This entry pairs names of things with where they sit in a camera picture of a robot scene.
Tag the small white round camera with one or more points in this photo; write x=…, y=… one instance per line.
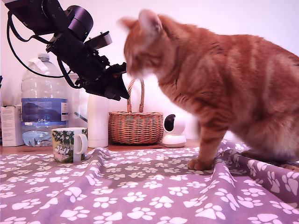
x=175, y=130

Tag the orange tabby cat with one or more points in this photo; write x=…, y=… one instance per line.
x=222, y=81

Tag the white cardboard box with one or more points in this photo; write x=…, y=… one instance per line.
x=11, y=126

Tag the large clear water bottle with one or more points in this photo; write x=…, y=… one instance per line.
x=43, y=109

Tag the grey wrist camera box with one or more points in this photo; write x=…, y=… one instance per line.
x=102, y=40

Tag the white bottle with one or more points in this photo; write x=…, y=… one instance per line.
x=98, y=121

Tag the woven wicker basket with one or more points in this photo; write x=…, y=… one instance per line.
x=135, y=127

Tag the clear glass jar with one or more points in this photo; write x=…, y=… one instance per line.
x=78, y=105

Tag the purple paw print cloth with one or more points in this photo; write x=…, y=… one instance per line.
x=140, y=191

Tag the white mug with cartoon print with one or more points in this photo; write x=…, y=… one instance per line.
x=64, y=144

